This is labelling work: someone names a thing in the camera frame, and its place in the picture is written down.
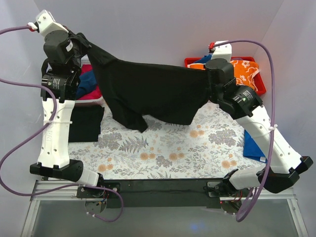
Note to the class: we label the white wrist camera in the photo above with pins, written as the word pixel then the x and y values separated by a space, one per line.
pixel 220 52
pixel 45 24

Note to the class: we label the folded blue t shirt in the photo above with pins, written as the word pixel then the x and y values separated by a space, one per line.
pixel 251 149

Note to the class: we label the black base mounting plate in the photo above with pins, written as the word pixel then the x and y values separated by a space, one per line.
pixel 162 193

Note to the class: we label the folded black t shirt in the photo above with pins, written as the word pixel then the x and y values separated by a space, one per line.
pixel 86 124

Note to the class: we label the red plastic bin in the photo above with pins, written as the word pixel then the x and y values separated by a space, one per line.
pixel 259 84

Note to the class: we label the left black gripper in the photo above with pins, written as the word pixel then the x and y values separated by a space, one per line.
pixel 80 42

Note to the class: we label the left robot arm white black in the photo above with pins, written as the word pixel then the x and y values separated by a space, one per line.
pixel 60 80

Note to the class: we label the magenta t shirt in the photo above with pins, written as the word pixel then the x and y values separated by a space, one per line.
pixel 93 95

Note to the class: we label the floral patterned table mat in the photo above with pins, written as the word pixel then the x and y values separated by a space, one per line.
pixel 210 147

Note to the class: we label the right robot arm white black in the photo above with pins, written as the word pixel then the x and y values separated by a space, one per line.
pixel 283 165

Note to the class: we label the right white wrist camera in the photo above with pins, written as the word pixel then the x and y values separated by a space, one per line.
pixel 220 52

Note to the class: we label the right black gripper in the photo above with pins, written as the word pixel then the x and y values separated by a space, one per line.
pixel 213 92

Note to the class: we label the aluminium frame rail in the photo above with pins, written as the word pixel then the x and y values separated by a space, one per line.
pixel 57 212

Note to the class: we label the black t shirt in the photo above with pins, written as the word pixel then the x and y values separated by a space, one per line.
pixel 132 90
pixel 86 124

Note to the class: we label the white plastic laundry basket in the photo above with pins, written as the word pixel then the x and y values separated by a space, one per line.
pixel 86 101

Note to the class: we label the navy blue t shirt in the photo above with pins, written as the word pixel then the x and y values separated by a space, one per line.
pixel 88 88

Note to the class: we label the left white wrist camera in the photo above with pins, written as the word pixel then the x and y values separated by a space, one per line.
pixel 45 24

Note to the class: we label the orange floral cloth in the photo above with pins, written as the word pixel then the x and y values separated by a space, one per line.
pixel 247 71

